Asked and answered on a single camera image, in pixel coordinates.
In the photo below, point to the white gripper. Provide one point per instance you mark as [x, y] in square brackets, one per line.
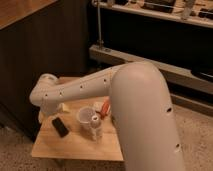
[48, 110]

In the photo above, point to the black eraser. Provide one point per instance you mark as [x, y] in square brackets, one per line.
[60, 127]

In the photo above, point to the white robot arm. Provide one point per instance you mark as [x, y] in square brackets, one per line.
[140, 103]

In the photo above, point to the white ceramic cup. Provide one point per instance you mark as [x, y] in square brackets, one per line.
[84, 117]

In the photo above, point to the wooden table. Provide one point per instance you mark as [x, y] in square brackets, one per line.
[78, 143]

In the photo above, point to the small white object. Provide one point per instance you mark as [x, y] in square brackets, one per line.
[97, 106]

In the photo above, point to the orange carrot toy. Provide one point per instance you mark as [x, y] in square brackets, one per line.
[105, 108]

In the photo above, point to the dark wooden cabinet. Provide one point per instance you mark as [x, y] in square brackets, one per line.
[53, 40]

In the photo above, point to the grey metal beam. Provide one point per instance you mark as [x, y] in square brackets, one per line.
[173, 74]

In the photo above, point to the metal shelf rack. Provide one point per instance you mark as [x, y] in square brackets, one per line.
[193, 12]

